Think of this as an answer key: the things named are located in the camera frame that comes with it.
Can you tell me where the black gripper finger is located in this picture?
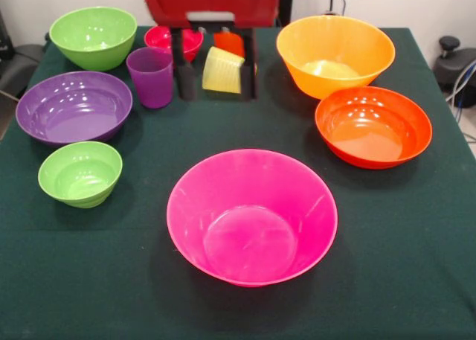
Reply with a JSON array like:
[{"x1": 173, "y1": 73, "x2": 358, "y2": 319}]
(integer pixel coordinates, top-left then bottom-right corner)
[
  {"x1": 170, "y1": 27, "x2": 197, "y2": 100},
  {"x1": 239, "y1": 27, "x2": 259, "y2": 100}
]

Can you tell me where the yellow cup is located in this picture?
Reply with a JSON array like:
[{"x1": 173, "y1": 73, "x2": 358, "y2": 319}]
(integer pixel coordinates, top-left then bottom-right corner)
[{"x1": 202, "y1": 45, "x2": 258, "y2": 95}]

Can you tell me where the purple cup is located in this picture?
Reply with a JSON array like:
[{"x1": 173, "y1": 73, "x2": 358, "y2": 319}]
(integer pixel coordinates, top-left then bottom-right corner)
[{"x1": 126, "y1": 46, "x2": 175, "y2": 109}]

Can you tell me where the yellow bowl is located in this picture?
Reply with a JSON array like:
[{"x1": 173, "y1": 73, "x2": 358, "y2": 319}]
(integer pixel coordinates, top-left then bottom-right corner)
[{"x1": 275, "y1": 15, "x2": 396, "y2": 100}]

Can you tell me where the pink bowl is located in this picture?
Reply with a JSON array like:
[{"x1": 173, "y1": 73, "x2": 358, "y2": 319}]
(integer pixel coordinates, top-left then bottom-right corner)
[{"x1": 166, "y1": 148, "x2": 339, "y2": 289}]

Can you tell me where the orange cup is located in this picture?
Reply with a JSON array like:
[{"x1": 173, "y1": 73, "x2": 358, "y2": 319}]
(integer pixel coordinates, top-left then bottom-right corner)
[{"x1": 213, "y1": 31, "x2": 246, "y2": 59}]

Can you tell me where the red bowl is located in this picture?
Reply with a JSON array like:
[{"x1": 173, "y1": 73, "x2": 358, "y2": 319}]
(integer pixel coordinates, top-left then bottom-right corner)
[{"x1": 144, "y1": 25, "x2": 205, "y2": 64}]

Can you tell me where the large green bowl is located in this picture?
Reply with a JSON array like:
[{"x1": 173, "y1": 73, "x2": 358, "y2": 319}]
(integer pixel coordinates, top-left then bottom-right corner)
[{"x1": 48, "y1": 6, "x2": 138, "y2": 72}]

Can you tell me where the purple bowl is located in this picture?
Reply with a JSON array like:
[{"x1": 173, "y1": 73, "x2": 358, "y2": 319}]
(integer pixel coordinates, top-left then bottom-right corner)
[{"x1": 15, "y1": 70, "x2": 134, "y2": 148}]

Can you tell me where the orange bowl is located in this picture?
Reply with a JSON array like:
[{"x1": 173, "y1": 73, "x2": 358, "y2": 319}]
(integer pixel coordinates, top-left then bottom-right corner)
[{"x1": 315, "y1": 86, "x2": 434, "y2": 170}]

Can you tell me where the small green bowl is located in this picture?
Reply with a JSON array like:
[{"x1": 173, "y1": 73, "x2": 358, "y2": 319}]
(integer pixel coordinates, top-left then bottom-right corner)
[{"x1": 37, "y1": 141, "x2": 123, "y2": 209}]

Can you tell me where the dark grey chair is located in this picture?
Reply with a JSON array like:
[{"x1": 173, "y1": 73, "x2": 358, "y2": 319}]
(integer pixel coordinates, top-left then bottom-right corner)
[{"x1": 0, "y1": 8, "x2": 49, "y2": 99}]

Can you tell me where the dark green tablecloth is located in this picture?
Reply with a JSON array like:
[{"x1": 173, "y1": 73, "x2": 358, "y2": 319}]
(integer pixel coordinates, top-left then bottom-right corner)
[{"x1": 0, "y1": 26, "x2": 476, "y2": 340}]

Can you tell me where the black round equipment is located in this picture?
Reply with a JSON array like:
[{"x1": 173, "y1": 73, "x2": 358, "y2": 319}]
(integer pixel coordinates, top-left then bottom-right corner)
[{"x1": 433, "y1": 36, "x2": 476, "y2": 92}]

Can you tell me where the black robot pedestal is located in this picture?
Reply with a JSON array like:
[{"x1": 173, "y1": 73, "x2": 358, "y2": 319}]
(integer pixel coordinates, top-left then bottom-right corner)
[{"x1": 278, "y1": 0, "x2": 295, "y2": 28}]

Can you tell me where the grey blue cable bundle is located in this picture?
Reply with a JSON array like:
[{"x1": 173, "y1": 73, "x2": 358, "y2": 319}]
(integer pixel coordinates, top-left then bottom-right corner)
[{"x1": 446, "y1": 59, "x2": 476, "y2": 110}]

